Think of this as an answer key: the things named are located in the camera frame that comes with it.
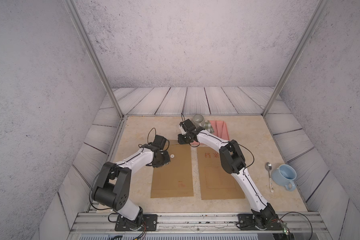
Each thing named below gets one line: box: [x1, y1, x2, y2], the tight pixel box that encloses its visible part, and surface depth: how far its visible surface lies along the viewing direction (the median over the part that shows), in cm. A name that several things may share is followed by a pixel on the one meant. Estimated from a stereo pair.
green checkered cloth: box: [204, 120, 215, 134], surface depth 115 cm
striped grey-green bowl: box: [191, 114, 205, 128], surface depth 110 cm
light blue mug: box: [271, 164, 297, 192], surface depth 84 cm
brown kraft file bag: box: [150, 140, 194, 199], surface depth 89 cm
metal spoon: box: [265, 162, 274, 193], surface depth 93 cm
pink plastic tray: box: [209, 120, 230, 141], surface depth 113 cm
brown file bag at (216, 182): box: [197, 146, 246, 200], surface depth 86 cm
